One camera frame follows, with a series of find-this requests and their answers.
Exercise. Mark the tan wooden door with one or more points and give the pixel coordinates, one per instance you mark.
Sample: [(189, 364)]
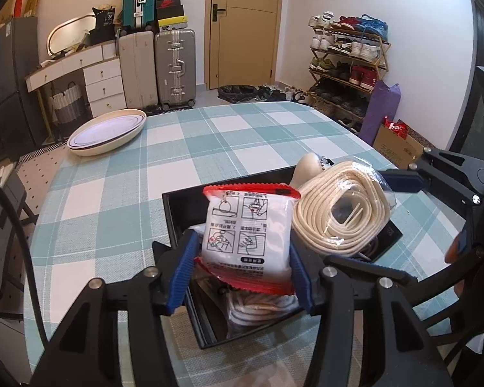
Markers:
[(241, 42)]

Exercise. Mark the brown cardboard box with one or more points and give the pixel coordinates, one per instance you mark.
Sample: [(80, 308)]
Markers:
[(396, 145)]

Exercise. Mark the bag of white blue items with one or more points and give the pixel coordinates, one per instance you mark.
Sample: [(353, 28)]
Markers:
[(308, 167)]

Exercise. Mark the silver aluminium suitcase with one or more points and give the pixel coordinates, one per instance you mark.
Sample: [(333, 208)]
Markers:
[(176, 68)]

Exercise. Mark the purple yoga mat bag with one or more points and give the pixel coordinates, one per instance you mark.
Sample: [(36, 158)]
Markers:
[(384, 101)]

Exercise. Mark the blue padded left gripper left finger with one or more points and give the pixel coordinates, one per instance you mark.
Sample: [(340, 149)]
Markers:
[(184, 256)]

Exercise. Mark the red edged white packet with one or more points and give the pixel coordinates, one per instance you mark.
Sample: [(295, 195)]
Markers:
[(246, 236)]

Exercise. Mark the adidas bag of laces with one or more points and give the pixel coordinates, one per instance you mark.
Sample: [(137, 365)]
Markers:
[(246, 311)]

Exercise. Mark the striped laundry basket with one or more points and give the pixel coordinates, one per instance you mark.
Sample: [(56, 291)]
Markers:
[(69, 104)]

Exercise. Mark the white dresser with drawers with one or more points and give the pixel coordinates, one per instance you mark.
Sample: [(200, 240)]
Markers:
[(95, 69)]

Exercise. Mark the wooden shoe rack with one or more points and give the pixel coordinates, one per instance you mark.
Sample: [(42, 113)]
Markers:
[(348, 60)]

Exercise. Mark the beige hard suitcase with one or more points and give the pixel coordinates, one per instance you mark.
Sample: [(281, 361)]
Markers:
[(138, 69)]

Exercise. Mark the person's right hand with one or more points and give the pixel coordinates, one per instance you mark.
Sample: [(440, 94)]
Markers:
[(453, 252)]

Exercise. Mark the oval vanity mirror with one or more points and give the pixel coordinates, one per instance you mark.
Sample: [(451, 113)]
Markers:
[(69, 33)]

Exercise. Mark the white oval tray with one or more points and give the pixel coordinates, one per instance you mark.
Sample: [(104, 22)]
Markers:
[(107, 132)]

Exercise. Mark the stack of shoe boxes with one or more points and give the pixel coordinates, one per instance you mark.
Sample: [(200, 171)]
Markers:
[(170, 14)]

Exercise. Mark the teal checkered tablecloth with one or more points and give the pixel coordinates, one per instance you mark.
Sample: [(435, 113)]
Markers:
[(102, 214)]

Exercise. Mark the black refrigerator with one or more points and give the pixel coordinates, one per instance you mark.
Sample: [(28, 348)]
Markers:
[(22, 128)]

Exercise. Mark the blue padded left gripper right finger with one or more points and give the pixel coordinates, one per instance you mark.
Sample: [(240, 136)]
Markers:
[(303, 263)]

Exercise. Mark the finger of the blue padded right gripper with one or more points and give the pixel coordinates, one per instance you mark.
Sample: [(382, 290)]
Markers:
[(404, 181), (465, 239)]

